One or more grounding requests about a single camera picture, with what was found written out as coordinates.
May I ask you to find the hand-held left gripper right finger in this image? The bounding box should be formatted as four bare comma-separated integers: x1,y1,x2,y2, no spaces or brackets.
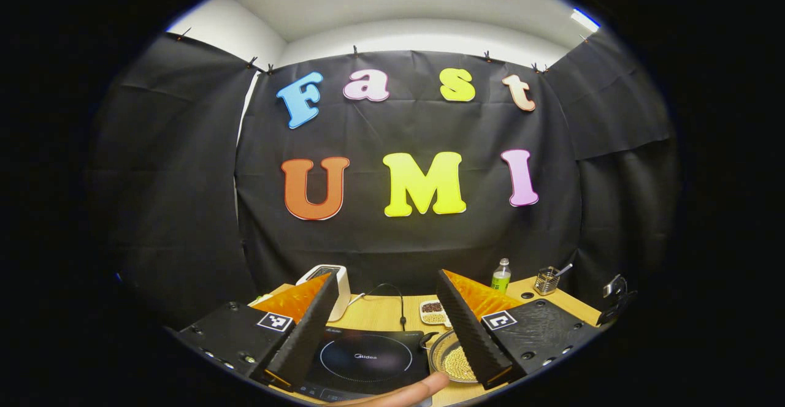
436,268,605,390

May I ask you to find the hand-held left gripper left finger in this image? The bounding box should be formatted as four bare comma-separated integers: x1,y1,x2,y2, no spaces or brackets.
175,270,340,392

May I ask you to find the pile of yellow soybeans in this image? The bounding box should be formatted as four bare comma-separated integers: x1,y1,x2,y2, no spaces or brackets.
443,344,478,382

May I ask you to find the stainless steel pot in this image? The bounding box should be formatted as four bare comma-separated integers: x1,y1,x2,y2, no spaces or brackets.
420,329,479,384

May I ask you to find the black induction cooktop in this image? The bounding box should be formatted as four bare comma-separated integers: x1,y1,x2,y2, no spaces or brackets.
294,326,433,405

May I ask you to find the white divided bean dish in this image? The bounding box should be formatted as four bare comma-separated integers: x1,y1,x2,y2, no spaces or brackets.
419,299,451,328

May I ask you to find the white toaster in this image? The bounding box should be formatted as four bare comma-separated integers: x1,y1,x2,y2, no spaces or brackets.
296,264,351,322

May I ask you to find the green tea bottle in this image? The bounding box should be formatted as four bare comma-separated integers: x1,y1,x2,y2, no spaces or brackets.
491,258,511,294

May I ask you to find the metal mesh utensil holder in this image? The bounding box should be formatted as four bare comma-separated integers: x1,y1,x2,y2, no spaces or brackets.
534,266,560,295

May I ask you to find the small ceiling light panel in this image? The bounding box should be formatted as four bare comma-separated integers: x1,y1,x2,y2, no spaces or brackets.
570,7,600,32

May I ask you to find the row of black clips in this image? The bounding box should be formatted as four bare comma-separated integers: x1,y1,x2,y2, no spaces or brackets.
177,26,591,75

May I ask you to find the black power cable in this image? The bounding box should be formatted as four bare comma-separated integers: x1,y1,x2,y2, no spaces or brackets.
365,283,408,332

